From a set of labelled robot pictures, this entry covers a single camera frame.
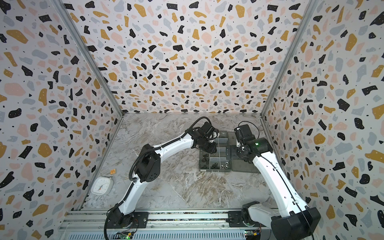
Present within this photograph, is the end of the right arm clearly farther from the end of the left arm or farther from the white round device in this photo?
the white round device

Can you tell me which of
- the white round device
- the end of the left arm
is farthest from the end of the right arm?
the white round device

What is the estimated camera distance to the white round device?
813 millimetres
